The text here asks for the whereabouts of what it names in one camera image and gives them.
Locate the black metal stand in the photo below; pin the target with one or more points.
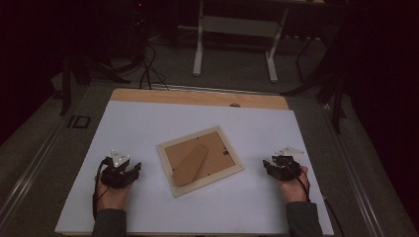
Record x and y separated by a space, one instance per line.
336 98
66 85

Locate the person's right hand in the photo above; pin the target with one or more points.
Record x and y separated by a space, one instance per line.
293 191

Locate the round table grommet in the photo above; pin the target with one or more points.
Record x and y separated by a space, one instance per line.
234 105

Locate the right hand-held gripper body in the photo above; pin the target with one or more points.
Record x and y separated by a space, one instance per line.
286 169

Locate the black floor plate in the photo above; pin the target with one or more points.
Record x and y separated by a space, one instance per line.
79 121

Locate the dark equipment tower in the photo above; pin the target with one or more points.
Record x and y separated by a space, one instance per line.
137 33

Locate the metal floor rail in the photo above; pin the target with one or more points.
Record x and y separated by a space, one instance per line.
29 171
355 177

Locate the white table mat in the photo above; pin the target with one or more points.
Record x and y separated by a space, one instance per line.
197 215

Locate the wooden picture frame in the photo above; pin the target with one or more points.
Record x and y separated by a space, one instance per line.
215 154

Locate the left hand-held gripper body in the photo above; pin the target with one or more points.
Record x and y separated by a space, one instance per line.
113 176

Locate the person's left hand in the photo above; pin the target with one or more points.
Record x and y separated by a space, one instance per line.
113 197

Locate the white metal table frame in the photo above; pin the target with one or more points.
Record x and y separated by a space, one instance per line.
238 26

